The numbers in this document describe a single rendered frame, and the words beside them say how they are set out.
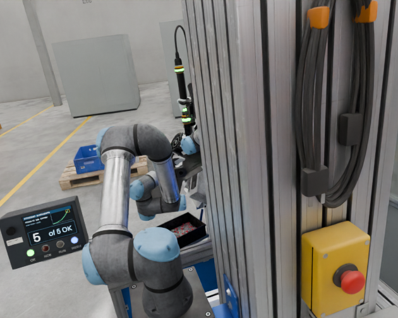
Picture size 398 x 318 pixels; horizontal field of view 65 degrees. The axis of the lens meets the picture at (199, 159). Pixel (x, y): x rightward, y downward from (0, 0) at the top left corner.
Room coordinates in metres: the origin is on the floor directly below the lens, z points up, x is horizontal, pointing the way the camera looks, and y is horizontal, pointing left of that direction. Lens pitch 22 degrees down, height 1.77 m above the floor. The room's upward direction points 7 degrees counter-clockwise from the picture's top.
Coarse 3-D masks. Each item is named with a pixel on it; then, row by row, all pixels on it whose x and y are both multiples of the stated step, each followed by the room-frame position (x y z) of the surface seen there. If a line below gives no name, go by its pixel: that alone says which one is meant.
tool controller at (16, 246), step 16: (32, 208) 1.03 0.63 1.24; (48, 208) 1.00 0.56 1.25; (64, 208) 1.01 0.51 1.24; (80, 208) 1.10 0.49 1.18; (0, 224) 0.95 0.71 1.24; (16, 224) 0.96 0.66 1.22; (32, 224) 0.97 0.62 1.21; (48, 224) 0.98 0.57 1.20; (64, 224) 0.99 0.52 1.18; (80, 224) 1.00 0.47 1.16; (16, 240) 0.94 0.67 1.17; (48, 240) 0.96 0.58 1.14; (64, 240) 0.97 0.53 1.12; (80, 240) 0.98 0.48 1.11; (16, 256) 0.92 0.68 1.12; (32, 256) 0.93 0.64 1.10; (48, 256) 0.94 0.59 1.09
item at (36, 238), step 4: (28, 232) 0.96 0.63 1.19; (32, 232) 0.96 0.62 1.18; (36, 232) 0.96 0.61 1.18; (40, 232) 0.96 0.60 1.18; (28, 236) 0.95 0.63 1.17; (32, 236) 0.95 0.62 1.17; (36, 236) 0.96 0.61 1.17; (40, 236) 0.96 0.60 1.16; (32, 240) 0.95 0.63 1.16; (36, 240) 0.95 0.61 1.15; (40, 240) 0.95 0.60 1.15; (44, 240) 0.96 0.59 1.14; (32, 244) 0.94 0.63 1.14
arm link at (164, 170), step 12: (144, 132) 1.03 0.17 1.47; (156, 132) 1.05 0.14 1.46; (144, 144) 1.01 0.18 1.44; (156, 144) 1.03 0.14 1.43; (168, 144) 1.06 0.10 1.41; (156, 156) 1.04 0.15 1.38; (168, 156) 1.06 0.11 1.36; (156, 168) 1.09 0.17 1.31; (168, 168) 1.09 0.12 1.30; (168, 180) 1.11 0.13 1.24; (168, 192) 1.14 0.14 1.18; (168, 204) 1.17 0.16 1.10; (180, 204) 1.18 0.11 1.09
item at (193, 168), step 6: (186, 156) 1.49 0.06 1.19; (192, 156) 1.47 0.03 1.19; (198, 156) 1.45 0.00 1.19; (186, 162) 1.43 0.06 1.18; (192, 162) 1.41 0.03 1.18; (198, 162) 1.39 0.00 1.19; (186, 168) 1.38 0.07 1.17; (192, 168) 1.35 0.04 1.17; (198, 168) 1.33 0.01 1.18; (186, 174) 1.33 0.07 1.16; (192, 174) 1.31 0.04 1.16
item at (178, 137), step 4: (180, 132) 1.66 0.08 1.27; (176, 136) 1.68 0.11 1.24; (180, 136) 1.65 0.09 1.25; (172, 140) 1.69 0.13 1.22; (176, 140) 1.66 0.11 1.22; (180, 140) 1.60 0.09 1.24; (172, 144) 1.66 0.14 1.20; (176, 144) 1.61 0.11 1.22; (180, 144) 1.59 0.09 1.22; (172, 148) 1.64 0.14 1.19; (176, 148) 1.59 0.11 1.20; (180, 148) 1.59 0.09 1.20; (176, 152) 1.60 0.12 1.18; (180, 152) 1.60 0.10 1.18
